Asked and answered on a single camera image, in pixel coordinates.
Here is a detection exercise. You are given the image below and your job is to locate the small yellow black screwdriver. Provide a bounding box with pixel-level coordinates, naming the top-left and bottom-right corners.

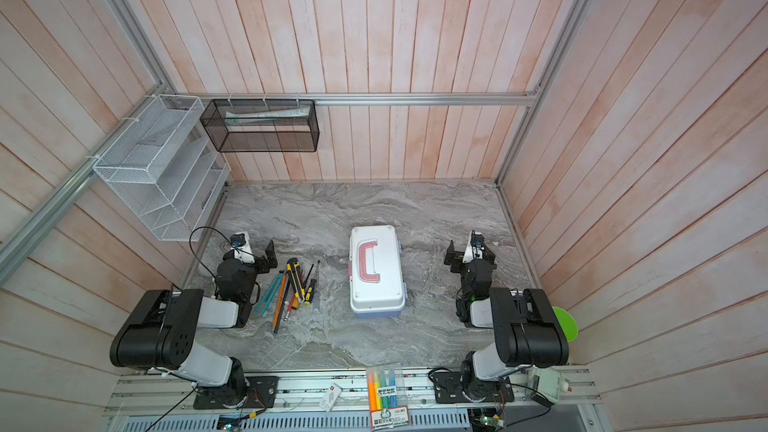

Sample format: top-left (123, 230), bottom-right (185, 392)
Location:
top-left (304, 264), bottom-right (317, 305)

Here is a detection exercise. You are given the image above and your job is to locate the white blue tool box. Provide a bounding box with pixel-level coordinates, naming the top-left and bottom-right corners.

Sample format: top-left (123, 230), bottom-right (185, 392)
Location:
top-left (348, 225), bottom-right (407, 319)

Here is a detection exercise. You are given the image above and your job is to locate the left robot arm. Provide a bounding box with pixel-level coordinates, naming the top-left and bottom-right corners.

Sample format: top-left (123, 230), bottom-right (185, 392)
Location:
top-left (109, 234), bottom-right (278, 408)

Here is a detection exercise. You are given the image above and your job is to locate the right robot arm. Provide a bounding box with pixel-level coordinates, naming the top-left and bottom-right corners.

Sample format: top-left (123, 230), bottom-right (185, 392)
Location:
top-left (444, 235), bottom-right (569, 407)

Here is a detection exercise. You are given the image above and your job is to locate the highlighter marker pack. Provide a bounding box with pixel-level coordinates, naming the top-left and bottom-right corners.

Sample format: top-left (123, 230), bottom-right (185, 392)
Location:
top-left (366, 363), bottom-right (411, 431)

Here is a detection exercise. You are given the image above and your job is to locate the teal utility knife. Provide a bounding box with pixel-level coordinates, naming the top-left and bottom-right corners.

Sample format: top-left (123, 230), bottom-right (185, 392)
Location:
top-left (253, 271), bottom-right (283, 316)

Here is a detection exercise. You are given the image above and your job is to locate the green plastic cup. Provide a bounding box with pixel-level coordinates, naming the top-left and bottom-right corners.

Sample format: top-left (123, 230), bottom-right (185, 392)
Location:
top-left (553, 307), bottom-right (579, 342)

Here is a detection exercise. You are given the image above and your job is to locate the black mesh basket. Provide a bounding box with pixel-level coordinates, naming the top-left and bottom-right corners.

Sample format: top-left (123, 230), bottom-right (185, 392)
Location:
top-left (200, 98), bottom-right (320, 153)

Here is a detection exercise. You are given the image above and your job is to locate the white paper tag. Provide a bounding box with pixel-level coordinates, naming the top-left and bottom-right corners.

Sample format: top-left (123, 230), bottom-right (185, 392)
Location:
top-left (319, 384), bottom-right (343, 412)

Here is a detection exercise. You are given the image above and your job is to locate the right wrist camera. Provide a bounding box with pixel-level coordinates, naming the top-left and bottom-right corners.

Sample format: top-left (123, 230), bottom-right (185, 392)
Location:
top-left (463, 230), bottom-right (485, 263)

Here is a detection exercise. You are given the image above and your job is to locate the orange handled tool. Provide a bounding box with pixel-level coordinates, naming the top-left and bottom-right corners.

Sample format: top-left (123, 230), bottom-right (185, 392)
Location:
top-left (272, 271), bottom-right (289, 333)

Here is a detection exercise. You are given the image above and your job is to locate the red handled screwdriver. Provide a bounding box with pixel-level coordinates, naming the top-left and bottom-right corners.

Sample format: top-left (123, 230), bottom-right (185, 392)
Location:
top-left (283, 289), bottom-right (298, 320)

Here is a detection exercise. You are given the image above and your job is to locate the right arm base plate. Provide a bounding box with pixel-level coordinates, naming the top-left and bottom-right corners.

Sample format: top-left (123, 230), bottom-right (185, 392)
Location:
top-left (427, 368), bottom-right (514, 404)

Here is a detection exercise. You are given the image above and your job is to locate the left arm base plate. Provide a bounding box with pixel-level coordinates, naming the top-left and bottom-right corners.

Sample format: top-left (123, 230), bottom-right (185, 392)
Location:
top-left (193, 375), bottom-right (279, 410)

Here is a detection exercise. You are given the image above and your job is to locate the white wire mesh shelf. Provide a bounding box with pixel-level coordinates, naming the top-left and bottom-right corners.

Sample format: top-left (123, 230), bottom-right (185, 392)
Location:
top-left (94, 95), bottom-right (231, 242)

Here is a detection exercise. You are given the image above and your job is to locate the aluminium frame rail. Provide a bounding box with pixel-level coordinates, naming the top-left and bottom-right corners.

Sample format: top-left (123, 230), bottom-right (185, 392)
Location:
top-left (194, 92), bottom-right (538, 106)

